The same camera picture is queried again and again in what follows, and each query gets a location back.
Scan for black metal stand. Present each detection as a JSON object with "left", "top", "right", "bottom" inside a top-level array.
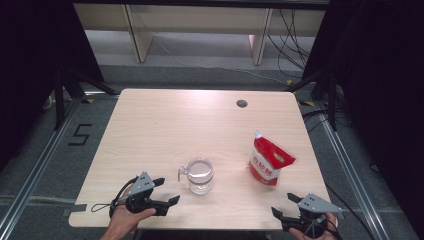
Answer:
[
  {"left": 54, "top": 64, "right": 120, "bottom": 131},
  {"left": 285, "top": 69, "right": 338, "bottom": 132}
]

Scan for black gripper strap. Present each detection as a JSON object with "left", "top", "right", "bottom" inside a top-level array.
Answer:
[{"left": 90, "top": 177, "right": 138, "bottom": 218}]

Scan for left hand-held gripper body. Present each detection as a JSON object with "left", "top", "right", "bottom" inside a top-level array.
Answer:
[{"left": 124, "top": 171, "right": 160, "bottom": 216}]

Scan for person's left hand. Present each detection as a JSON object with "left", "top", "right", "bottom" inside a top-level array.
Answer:
[{"left": 106, "top": 184, "right": 157, "bottom": 235}]

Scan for tangle of black cables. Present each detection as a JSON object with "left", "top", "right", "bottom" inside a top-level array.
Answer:
[{"left": 266, "top": 8, "right": 315, "bottom": 80}]

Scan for long black floor cable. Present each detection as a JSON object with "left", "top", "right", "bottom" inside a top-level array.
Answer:
[{"left": 325, "top": 184, "right": 376, "bottom": 240}]

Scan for short black floor cables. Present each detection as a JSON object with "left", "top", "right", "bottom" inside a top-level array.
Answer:
[{"left": 301, "top": 109, "right": 338, "bottom": 134}]

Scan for clear glass jar with lid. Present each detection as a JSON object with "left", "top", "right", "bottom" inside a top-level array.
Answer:
[{"left": 177, "top": 157, "right": 215, "bottom": 196}]

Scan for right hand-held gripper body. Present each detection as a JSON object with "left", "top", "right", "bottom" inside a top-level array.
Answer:
[{"left": 293, "top": 192, "right": 344, "bottom": 240}]

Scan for aluminium floor rail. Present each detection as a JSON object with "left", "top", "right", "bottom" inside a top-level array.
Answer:
[
  {"left": 0, "top": 96, "right": 83, "bottom": 232},
  {"left": 314, "top": 103, "right": 385, "bottom": 240}
]

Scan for pale wooden desk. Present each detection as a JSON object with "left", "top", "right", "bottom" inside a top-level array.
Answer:
[{"left": 73, "top": 3, "right": 326, "bottom": 66}]

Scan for black curtain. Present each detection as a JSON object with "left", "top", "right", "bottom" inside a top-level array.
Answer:
[
  {"left": 301, "top": 0, "right": 424, "bottom": 233},
  {"left": 0, "top": 0, "right": 105, "bottom": 171}
]

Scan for person's right hand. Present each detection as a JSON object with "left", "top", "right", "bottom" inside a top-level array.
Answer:
[{"left": 289, "top": 212, "right": 340, "bottom": 240}]

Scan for red and white sugar bag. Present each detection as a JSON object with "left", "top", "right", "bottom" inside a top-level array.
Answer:
[{"left": 248, "top": 129, "right": 297, "bottom": 191}]

